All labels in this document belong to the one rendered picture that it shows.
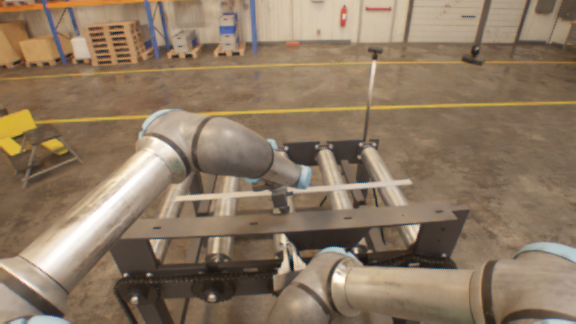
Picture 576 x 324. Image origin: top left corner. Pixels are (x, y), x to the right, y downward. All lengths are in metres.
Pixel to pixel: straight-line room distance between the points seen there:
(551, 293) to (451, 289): 0.13
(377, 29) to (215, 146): 9.99
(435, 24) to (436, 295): 10.83
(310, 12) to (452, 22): 4.72
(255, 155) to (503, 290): 0.44
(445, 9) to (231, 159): 10.90
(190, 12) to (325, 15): 4.15
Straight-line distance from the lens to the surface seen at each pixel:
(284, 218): 1.05
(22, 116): 5.59
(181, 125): 0.60
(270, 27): 9.87
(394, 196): 1.62
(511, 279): 0.49
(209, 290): 1.23
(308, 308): 0.64
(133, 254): 1.27
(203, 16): 10.03
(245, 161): 0.57
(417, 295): 0.55
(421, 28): 11.00
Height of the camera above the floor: 1.90
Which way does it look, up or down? 30 degrees down
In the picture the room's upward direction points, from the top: 1 degrees counter-clockwise
